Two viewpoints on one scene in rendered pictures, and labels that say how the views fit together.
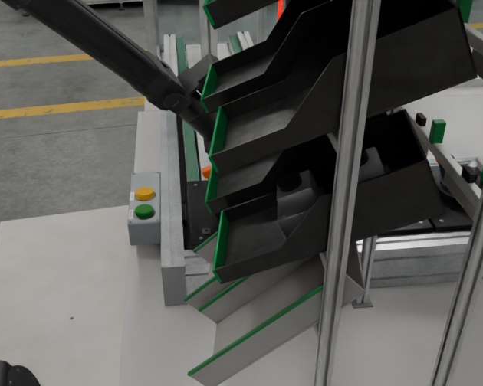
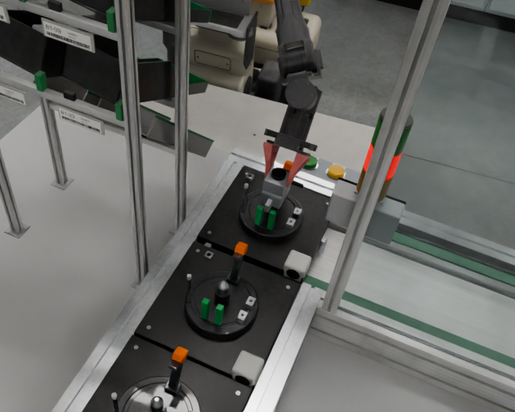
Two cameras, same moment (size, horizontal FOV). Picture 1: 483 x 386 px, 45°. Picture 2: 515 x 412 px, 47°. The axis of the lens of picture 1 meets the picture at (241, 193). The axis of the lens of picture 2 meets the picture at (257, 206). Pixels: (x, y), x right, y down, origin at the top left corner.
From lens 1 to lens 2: 159 cm
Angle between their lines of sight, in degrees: 80
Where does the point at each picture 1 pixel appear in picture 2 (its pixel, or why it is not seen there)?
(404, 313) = (106, 302)
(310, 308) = (57, 82)
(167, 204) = (313, 181)
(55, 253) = (331, 146)
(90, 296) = not seen: hidden behind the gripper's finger
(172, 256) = (245, 159)
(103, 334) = (229, 142)
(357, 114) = not seen: outside the picture
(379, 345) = (96, 262)
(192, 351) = not seen: hidden behind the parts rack
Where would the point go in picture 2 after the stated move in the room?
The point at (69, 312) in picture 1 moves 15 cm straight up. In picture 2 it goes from (261, 135) to (267, 91)
